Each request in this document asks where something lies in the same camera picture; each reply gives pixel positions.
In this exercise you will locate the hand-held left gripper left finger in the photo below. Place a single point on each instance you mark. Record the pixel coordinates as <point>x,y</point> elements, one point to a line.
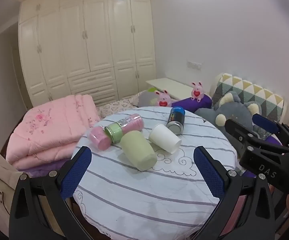
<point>77,170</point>

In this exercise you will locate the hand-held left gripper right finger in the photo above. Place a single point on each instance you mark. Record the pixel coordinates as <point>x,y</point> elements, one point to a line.
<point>209,171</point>

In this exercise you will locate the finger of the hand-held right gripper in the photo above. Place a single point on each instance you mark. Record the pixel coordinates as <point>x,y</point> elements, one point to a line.
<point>239,132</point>
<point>265,123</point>

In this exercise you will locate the light green cup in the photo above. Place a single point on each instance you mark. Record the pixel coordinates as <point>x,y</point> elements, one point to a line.
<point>137,151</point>

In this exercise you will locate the small pink cup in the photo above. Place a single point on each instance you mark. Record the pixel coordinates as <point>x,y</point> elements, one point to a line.
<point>98,137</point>

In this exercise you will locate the white cup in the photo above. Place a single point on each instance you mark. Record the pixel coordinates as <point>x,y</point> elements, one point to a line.
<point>163,137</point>

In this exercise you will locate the grey mouse plush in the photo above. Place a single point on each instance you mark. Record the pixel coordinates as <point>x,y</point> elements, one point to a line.
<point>234,111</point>

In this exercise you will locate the purple blanket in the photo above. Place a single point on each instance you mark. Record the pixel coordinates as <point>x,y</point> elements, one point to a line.
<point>47,168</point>

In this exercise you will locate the triangle patterned cushion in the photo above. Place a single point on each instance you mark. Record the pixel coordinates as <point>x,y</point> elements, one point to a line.
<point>252,92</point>

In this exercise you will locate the folded pink quilt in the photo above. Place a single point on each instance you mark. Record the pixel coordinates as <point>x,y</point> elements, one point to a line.
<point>49,132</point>

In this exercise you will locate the purple pillow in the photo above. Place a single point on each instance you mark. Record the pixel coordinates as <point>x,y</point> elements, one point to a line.
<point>189,105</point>

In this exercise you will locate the pink bunny plush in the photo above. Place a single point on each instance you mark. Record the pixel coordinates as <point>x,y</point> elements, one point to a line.
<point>197,91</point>
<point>164,99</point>

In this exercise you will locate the dark blue drink can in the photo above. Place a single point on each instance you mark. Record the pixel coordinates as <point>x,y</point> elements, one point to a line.
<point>176,118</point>

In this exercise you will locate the round table with striped cloth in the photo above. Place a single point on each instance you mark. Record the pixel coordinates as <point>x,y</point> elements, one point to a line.
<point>147,195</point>

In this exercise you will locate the heart print bed sheet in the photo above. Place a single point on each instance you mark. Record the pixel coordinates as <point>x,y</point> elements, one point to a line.
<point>114,107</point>

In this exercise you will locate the white bedside table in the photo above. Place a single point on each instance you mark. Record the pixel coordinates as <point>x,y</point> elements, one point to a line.
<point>169,86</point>

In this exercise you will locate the grey pillow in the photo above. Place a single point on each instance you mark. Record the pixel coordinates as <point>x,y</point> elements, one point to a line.
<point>147,97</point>

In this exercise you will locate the cream wardrobe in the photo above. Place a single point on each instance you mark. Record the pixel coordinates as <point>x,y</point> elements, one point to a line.
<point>84,47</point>

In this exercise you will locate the white wall socket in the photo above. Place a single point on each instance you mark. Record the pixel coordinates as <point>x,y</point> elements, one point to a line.
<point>194,65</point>

